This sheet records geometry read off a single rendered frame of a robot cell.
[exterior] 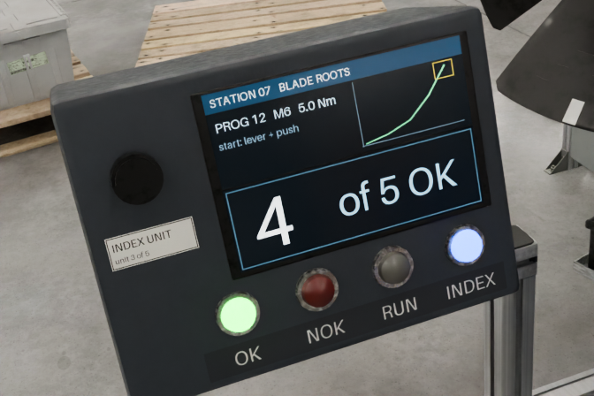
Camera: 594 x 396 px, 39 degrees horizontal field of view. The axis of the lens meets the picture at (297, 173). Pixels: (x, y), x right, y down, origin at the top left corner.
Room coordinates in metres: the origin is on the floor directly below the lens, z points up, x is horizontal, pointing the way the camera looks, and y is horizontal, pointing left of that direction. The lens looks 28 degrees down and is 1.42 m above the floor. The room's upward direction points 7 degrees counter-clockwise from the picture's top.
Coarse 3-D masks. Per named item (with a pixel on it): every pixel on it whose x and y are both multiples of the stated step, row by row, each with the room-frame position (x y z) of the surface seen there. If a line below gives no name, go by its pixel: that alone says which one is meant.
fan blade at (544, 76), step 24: (576, 0) 1.04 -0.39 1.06; (552, 24) 1.04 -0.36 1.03; (576, 24) 1.02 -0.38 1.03; (528, 48) 1.03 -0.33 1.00; (552, 48) 1.02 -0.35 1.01; (576, 48) 1.00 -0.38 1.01; (504, 72) 1.03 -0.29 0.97; (528, 72) 1.01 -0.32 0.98; (552, 72) 0.99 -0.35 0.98; (576, 72) 0.98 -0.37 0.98; (528, 96) 0.99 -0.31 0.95; (552, 96) 0.98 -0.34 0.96; (576, 96) 0.96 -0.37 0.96
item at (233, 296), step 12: (228, 300) 0.39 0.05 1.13; (240, 300) 0.39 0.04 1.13; (252, 300) 0.40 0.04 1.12; (216, 312) 0.39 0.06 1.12; (228, 312) 0.39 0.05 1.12; (240, 312) 0.39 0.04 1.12; (252, 312) 0.39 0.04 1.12; (228, 324) 0.39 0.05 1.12; (240, 324) 0.39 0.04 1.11; (252, 324) 0.39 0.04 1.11
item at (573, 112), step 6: (576, 102) 0.96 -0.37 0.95; (582, 102) 0.95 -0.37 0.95; (570, 108) 0.95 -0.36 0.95; (576, 108) 0.95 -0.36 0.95; (582, 108) 0.95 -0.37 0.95; (570, 114) 0.95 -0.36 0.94; (576, 114) 0.95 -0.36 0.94; (564, 120) 0.95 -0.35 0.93; (570, 120) 0.94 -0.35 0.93; (576, 120) 0.94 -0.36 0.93
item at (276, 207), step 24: (240, 192) 0.42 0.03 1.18; (264, 192) 0.42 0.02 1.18; (288, 192) 0.42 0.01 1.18; (240, 216) 0.41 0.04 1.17; (264, 216) 0.41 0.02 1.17; (288, 216) 0.42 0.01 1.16; (312, 216) 0.42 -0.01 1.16; (240, 240) 0.41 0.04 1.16; (264, 240) 0.41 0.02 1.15; (288, 240) 0.41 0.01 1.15; (312, 240) 0.42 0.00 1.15; (240, 264) 0.40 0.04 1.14; (264, 264) 0.41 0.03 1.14
